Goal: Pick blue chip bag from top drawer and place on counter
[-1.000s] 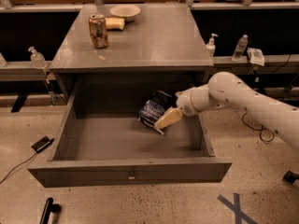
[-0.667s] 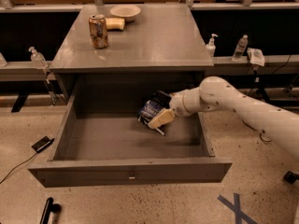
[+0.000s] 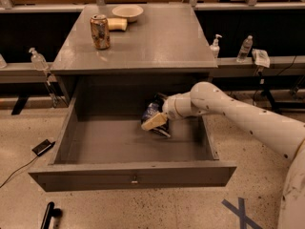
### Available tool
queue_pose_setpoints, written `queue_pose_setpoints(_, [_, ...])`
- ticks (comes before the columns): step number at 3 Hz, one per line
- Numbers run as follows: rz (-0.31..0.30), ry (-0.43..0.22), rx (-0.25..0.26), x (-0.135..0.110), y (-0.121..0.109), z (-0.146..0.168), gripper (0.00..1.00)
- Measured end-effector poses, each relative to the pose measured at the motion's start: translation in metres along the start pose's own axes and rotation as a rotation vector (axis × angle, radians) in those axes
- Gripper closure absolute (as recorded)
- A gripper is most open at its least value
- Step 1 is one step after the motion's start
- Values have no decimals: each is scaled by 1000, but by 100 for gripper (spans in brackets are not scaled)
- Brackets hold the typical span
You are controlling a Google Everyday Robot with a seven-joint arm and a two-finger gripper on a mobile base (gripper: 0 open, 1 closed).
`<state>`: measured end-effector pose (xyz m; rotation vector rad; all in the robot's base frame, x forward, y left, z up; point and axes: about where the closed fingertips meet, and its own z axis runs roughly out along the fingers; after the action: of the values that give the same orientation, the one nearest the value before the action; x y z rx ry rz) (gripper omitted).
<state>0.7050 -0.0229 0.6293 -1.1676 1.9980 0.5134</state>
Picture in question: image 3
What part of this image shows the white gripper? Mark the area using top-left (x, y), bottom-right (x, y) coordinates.
top-left (141, 93), bottom-right (204, 131)

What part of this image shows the blue chip bag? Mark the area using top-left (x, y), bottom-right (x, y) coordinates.
top-left (141, 93), bottom-right (171, 137)

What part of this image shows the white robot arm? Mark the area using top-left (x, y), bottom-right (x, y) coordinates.
top-left (141, 82), bottom-right (305, 229)

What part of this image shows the grey open drawer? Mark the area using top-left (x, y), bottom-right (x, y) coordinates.
top-left (28, 76), bottom-right (237, 193)

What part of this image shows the grey counter cabinet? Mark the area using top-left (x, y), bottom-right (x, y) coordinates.
top-left (51, 4), bottom-right (216, 105)

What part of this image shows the hand sanitizer pump bottle right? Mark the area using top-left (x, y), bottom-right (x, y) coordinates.
top-left (210, 34), bottom-right (221, 58)

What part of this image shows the cream sponge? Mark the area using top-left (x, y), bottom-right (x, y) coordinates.
top-left (108, 18), bottom-right (128, 31)

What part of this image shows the white bowl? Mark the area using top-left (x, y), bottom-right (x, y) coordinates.
top-left (112, 4), bottom-right (144, 23)

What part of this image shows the orange soda can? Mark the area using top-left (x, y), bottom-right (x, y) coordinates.
top-left (90, 14), bottom-right (111, 50)

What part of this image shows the black phone on floor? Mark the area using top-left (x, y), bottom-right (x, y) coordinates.
top-left (31, 139), bottom-right (55, 156)

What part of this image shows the clear water bottle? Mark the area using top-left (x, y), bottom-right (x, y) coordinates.
top-left (236, 35), bottom-right (253, 62)

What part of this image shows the white wipes packet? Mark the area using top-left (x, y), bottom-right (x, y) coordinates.
top-left (252, 49), bottom-right (270, 68)

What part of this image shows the blue tape cross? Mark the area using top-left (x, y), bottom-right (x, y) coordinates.
top-left (222, 198), bottom-right (262, 229)

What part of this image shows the clear pump bottle left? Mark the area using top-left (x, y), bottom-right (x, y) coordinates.
top-left (29, 48), bottom-right (49, 71)

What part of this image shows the black handle object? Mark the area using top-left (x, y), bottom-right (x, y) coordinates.
top-left (40, 201), bottom-right (63, 229)

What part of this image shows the black floor cable left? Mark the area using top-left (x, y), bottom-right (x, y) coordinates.
top-left (0, 156), bottom-right (40, 190)

